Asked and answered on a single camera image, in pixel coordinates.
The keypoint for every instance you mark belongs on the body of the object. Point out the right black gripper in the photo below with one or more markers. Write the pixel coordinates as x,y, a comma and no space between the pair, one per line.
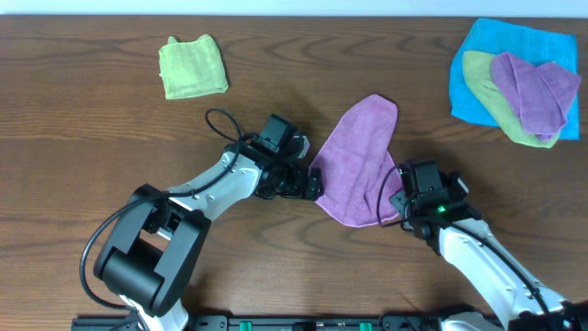
397,202

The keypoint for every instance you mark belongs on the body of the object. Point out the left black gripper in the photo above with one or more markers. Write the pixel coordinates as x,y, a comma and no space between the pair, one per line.
302,189

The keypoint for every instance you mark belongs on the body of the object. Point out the purple cloth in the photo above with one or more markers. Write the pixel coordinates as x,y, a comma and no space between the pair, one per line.
355,160
539,96

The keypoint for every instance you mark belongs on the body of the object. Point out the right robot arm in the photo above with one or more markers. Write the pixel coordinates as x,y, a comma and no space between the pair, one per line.
519,300

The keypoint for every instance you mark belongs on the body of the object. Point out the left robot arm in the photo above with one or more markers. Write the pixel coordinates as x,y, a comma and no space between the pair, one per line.
157,237

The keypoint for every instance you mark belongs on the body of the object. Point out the folded green cloth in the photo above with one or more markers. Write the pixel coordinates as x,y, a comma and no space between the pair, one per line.
192,69

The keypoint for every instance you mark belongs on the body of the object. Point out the green cloth in pile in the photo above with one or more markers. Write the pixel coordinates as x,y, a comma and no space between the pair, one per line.
477,73

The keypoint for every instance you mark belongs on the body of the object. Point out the purple cloth in pile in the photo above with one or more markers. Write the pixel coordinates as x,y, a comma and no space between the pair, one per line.
539,96

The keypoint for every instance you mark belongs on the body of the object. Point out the blue cloth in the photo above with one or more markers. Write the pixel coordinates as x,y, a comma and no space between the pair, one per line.
533,45

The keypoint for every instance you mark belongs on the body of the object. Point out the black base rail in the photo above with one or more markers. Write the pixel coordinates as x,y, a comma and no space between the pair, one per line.
387,322

